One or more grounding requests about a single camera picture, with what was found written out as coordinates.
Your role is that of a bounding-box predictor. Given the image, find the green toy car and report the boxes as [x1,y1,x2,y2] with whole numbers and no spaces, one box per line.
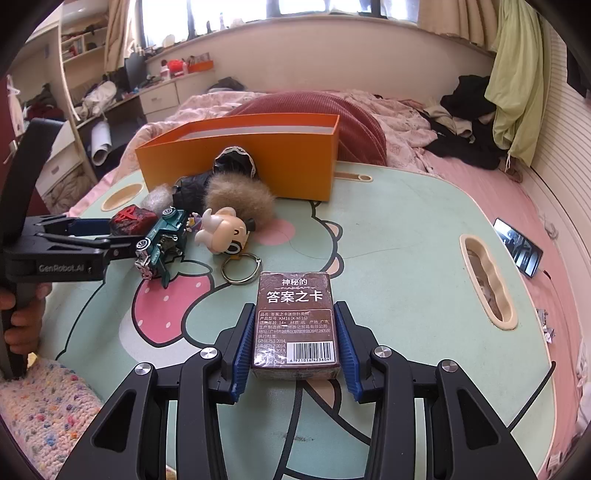
[134,209,190,289]

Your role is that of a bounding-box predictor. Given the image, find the brown card box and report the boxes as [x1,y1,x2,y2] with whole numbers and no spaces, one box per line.
[252,271,342,381]

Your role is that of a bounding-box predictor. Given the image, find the white desk with shelves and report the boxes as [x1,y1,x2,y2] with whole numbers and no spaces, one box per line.
[18,23,148,199]

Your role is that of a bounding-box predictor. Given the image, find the person's left hand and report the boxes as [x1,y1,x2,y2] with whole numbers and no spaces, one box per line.
[6,283,53,356]

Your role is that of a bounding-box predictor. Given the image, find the multicolour crochet blanket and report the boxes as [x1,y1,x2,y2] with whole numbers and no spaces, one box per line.
[0,360,109,462]

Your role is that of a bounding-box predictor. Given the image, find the white slatted headboard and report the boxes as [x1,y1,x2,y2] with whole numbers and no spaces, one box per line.
[526,28,591,301]

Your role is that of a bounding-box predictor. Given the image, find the pink bed sheet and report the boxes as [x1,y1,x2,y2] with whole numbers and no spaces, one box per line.
[416,148,591,462]

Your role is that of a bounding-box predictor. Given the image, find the beige curtain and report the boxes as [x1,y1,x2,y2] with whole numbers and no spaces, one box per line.
[443,0,504,51]
[104,0,141,72]

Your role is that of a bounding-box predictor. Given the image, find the red corduroy pillow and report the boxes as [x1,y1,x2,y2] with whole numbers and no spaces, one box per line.
[226,92,387,164]

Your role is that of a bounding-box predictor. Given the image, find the doll figure keychain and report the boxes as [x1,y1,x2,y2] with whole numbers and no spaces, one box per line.
[187,208,263,287]

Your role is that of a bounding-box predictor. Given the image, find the black smartphone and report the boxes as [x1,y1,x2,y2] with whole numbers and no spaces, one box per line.
[492,218,544,278]

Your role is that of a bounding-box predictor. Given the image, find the light green hanging cloth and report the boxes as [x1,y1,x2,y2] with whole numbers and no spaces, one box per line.
[485,0,552,153]

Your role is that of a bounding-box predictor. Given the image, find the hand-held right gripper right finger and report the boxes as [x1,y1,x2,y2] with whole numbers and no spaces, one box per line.
[332,300,540,480]

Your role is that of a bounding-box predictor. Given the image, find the dark grey bag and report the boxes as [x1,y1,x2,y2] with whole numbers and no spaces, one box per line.
[205,76,245,92]

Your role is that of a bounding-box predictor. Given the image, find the white drawer cabinet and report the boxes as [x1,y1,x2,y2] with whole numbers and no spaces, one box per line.
[139,76,195,116]

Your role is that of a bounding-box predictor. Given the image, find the black computer monitor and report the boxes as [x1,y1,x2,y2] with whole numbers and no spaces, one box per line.
[124,52,148,90]

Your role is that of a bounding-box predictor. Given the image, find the white paper roll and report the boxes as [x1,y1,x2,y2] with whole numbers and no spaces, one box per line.
[90,121,112,167]

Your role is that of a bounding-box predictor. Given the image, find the orange cardboard box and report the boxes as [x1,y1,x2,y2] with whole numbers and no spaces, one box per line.
[135,113,341,202]

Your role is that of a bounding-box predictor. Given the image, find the black clothes pile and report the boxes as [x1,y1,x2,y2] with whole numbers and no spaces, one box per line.
[427,74,511,171]

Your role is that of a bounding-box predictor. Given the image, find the beige fur scrunchie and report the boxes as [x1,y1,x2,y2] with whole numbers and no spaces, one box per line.
[203,173,278,229]

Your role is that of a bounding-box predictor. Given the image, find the window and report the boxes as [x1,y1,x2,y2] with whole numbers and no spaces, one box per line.
[185,0,462,24]

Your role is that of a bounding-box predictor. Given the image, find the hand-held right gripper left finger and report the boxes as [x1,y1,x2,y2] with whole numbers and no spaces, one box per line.
[54,302,257,480]

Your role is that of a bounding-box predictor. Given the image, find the white plastic bag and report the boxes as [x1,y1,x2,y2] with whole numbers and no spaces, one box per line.
[81,80,118,116]

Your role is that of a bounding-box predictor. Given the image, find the beige garment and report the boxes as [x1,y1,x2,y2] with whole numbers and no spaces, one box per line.
[422,97,476,137]

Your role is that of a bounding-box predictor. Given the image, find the white bubble wrap ball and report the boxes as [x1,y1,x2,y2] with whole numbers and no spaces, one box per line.
[141,185,176,213]

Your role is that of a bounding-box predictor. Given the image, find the black lace hair accessory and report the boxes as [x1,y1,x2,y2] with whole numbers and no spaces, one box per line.
[213,146,257,178]

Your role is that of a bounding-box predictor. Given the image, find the black pouch with ring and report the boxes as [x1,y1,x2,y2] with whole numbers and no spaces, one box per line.
[173,173,215,215]

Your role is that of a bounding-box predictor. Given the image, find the pink floral quilt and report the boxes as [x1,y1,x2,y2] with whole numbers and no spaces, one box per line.
[67,88,462,217]

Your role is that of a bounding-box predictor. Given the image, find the black cable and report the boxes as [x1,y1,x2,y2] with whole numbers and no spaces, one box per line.
[508,362,557,432]

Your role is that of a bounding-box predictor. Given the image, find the green cartoon desktop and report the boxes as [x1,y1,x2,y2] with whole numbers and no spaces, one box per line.
[46,161,557,480]

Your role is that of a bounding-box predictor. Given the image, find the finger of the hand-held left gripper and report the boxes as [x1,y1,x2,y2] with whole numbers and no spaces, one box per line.
[38,233,149,260]
[36,214,117,237]

